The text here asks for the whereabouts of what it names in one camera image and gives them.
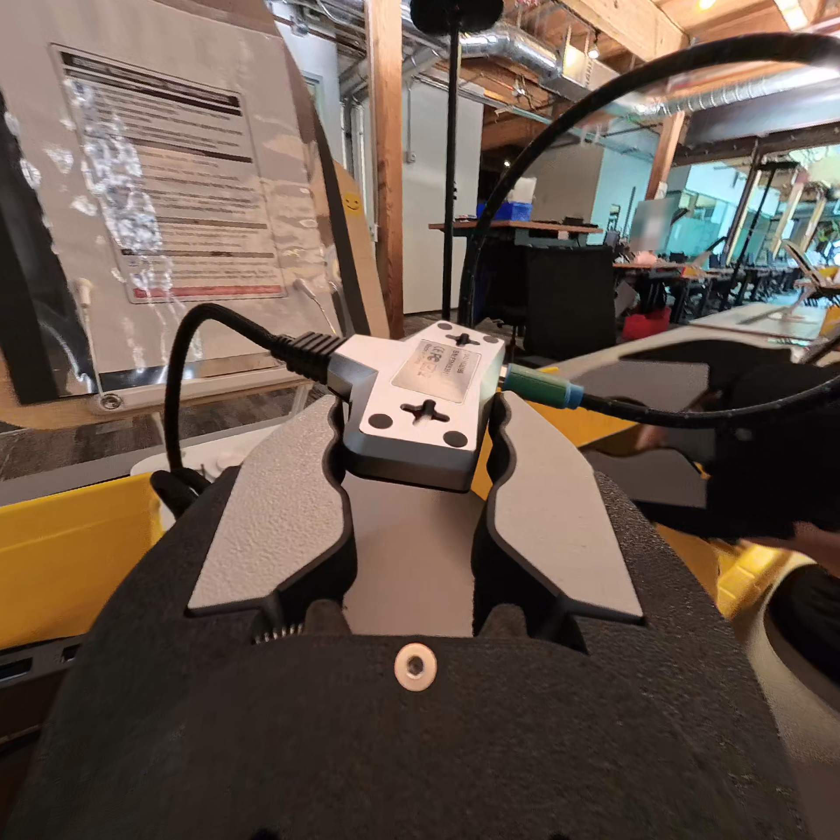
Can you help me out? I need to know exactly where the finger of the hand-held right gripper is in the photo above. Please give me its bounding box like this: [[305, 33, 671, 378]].
[[581, 446, 713, 511], [558, 326, 809, 413]]

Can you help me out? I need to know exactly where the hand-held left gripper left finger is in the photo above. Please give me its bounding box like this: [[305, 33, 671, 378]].
[[187, 395, 358, 618]]

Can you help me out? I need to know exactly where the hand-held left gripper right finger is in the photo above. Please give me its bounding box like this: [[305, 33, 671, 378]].
[[472, 392, 645, 624]]

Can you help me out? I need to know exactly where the black blue-flecked HDMI cable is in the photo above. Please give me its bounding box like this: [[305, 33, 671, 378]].
[[457, 31, 840, 431]]

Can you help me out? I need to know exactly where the silver adapter with black cable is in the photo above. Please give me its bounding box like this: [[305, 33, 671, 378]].
[[150, 303, 508, 519]]

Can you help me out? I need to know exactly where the dark grey port hub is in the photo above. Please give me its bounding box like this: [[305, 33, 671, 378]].
[[0, 640, 83, 686]]

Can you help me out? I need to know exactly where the person's right hand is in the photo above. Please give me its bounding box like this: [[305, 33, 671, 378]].
[[791, 520, 840, 573]]

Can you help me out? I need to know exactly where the red bag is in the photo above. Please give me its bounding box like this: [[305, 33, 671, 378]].
[[622, 305, 673, 342]]

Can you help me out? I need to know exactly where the black office chair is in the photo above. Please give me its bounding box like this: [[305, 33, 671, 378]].
[[521, 246, 618, 358]]

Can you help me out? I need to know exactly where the wood-topped desk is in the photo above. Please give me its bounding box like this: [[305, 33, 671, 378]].
[[430, 220, 605, 329]]

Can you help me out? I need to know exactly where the blue storage bin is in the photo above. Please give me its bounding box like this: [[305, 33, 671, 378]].
[[476, 200, 536, 224]]

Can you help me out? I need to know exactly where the protocol sheet on stand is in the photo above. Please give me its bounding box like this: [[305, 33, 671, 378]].
[[0, 0, 388, 408], [0, 157, 395, 427]]

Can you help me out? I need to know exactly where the black stand pole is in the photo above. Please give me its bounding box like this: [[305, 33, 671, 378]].
[[410, 0, 506, 322]]

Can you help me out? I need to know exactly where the printed instruction sheet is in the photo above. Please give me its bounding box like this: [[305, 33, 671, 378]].
[[49, 42, 290, 306]]

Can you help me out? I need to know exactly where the grey stand base plate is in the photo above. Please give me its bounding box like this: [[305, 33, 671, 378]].
[[131, 438, 245, 481]]

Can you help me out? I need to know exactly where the slim wooden post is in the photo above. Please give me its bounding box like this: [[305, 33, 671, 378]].
[[646, 112, 686, 201]]

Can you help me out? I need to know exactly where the long corrugated ceiling duct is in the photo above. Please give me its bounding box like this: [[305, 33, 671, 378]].
[[617, 66, 840, 119]]

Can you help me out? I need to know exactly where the rectangular ceiling duct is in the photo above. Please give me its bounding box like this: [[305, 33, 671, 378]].
[[561, 39, 621, 89]]

